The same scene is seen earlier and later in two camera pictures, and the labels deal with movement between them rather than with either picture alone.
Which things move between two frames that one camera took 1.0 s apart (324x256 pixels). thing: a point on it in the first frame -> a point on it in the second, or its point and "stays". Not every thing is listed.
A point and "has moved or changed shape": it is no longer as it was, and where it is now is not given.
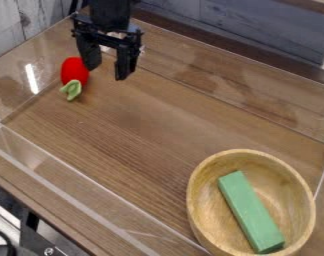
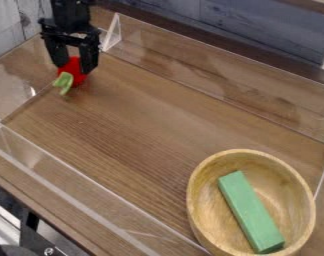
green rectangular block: (249, 211) stays
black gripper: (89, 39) -> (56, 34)
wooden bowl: (283, 189) stays
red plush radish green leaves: (74, 76) has moved or changed shape
